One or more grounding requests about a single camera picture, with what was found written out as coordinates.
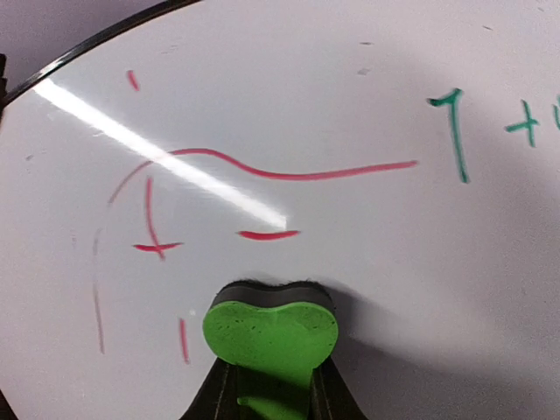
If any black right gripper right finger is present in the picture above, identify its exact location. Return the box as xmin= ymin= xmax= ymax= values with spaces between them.
xmin=308 ymin=357 xmax=368 ymax=420

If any green bone-shaped eraser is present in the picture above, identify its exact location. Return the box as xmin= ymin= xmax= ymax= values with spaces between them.
xmin=202 ymin=280 xmax=339 ymax=419

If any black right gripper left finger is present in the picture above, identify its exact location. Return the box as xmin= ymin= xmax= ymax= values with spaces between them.
xmin=179 ymin=358 xmax=240 ymax=420

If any white whiteboard with black frame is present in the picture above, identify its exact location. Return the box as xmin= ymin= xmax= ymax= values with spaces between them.
xmin=1 ymin=1 xmax=559 ymax=419

